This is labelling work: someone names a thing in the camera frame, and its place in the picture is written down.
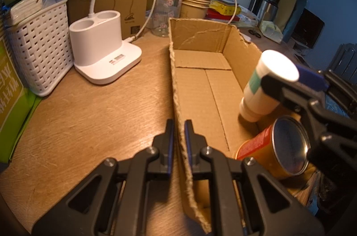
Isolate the white medicine bottle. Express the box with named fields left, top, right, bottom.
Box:
left=238, top=50, right=300, bottom=123

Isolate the white tissue pack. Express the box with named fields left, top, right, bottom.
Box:
left=10, top=0, right=44, bottom=25

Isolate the white desk lamp base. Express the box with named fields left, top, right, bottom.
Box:
left=69, top=0, right=142, bottom=85

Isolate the green printed box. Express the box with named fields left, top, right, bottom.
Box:
left=0, top=38, right=42, bottom=164

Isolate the pale green tissue pack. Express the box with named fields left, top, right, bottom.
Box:
left=259, top=21, right=283, bottom=43

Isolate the cardboard box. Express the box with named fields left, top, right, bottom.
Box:
left=167, top=17, right=318, bottom=234

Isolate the orange tin can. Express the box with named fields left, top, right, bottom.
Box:
left=236, top=116, right=311, bottom=180

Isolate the dark radiator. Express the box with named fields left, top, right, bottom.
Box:
left=328, top=42, right=357, bottom=86

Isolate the red book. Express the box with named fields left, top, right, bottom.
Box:
left=206, top=9, right=240, bottom=21

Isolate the white woven plastic basket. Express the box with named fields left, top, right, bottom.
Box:
left=6, top=0, right=74, bottom=97

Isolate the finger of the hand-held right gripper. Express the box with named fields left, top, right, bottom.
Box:
left=260, top=73, right=357, bottom=167
left=296, top=64, right=357, bottom=120

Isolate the stack of paper cups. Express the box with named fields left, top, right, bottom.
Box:
left=180, top=0, right=213, bottom=19

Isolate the white power cable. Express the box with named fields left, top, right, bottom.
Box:
left=127, top=0, right=239, bottom=42

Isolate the steel kettle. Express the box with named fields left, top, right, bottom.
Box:
left=257, top=0, right=279, bottom=23

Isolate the black monitor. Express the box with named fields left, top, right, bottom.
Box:
left=290, top=8, right=325, bottom=48

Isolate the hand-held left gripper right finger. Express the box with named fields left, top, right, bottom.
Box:
left=184, top=119, right=325, bottom=236

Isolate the white paper box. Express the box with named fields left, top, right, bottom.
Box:
left=238, top=6, right=260, bottom=27

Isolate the yellow packet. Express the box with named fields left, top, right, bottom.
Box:
left=209, top=0, right=242, bottom=16

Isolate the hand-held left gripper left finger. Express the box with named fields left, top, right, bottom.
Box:
left=31, top=119, right=176, bottom=236

